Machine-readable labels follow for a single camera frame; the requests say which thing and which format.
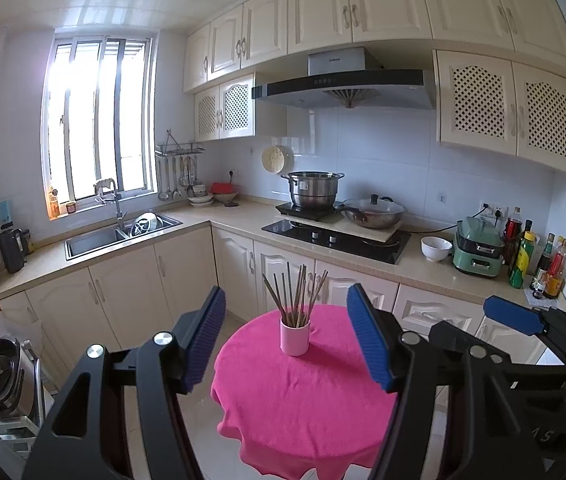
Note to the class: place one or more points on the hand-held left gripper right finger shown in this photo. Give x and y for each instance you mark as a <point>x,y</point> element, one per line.
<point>373,340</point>

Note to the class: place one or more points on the steel floor rack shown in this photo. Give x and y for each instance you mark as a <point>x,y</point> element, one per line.
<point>23,425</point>

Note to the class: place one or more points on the dark bottle red label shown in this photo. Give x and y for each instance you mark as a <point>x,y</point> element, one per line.
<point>513,235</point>

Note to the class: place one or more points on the red sauce bottle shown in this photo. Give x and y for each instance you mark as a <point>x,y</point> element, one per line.
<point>555,275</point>

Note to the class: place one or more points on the round white wall strainer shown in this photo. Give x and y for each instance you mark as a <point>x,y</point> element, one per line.
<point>275,160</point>

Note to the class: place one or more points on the dark soy sauce bottle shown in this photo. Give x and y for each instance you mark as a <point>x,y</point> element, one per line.
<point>543,267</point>

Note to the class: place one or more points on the pink cup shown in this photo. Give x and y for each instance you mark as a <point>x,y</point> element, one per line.
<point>294,340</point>

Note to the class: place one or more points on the green bottle yellow cap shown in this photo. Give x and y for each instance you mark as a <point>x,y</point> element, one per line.
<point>520,265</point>

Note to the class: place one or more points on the steel sink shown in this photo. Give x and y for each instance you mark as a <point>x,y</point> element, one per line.
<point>93,242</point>

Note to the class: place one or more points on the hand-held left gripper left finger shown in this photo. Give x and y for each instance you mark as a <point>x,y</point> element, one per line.
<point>205,340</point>

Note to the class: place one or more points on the pink tablecloth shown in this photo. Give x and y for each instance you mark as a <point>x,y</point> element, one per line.
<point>303,400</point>

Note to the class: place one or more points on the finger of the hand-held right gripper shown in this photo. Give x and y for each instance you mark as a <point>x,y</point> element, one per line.
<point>513,315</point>

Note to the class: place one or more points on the bundle of wooden chopsticks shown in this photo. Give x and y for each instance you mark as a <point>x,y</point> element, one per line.
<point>289,290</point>

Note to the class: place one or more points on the small brown jar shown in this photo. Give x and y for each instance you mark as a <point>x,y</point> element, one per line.
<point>70,208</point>

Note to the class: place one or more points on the white bowl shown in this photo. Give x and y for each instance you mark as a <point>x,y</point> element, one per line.
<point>436,250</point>

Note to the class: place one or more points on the cream upper cabinets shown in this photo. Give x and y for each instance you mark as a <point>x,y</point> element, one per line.
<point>388,5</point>

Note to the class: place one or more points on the cream lower cabinets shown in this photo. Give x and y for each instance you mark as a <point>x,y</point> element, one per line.
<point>128,285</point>

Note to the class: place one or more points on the blue wall holder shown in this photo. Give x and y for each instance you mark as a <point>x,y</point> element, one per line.
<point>4,212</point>

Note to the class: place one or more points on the black induction cooker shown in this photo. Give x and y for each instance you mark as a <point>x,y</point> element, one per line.
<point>303,212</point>

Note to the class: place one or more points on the beige kitchen countertop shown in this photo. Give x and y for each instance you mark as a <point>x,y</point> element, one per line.
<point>233,212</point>

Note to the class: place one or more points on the small lattice door cabinet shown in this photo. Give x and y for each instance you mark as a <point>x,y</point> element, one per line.
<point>223,107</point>

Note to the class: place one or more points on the steel faucet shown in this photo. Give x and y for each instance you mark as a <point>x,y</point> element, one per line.
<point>113,200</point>

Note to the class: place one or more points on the red bowl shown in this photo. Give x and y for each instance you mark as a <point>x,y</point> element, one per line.
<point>225,190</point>

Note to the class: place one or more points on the steel stock pot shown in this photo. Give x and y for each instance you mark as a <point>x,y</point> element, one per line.
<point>313,190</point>

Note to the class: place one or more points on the stack of white bowls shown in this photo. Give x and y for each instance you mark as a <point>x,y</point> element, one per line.
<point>200,199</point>

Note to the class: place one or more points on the black electric kettle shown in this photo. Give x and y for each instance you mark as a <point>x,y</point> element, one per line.
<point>12,252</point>

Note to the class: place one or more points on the steel wok with lid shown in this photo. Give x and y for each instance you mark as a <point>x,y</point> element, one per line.
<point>373,212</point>

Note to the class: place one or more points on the kitchen window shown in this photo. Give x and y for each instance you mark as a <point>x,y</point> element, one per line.
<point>98,125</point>

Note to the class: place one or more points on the green countertop appliance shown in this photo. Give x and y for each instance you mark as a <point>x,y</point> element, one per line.
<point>478,255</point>

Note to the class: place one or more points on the orange label bottle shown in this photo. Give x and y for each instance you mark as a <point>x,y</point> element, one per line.
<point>53,205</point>

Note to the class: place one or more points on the cream cabinets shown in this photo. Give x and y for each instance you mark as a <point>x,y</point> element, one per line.
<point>388,5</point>
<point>128,285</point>

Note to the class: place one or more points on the grey range hood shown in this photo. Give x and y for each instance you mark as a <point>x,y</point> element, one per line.
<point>343,85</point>

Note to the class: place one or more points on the black glass gas hob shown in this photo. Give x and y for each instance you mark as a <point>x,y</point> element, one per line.
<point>363,250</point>

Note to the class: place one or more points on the hanging utensil rack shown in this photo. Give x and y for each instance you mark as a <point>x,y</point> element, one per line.
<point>178,160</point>

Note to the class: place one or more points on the large lattice door cabinet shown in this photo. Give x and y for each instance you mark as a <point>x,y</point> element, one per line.
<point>508,110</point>

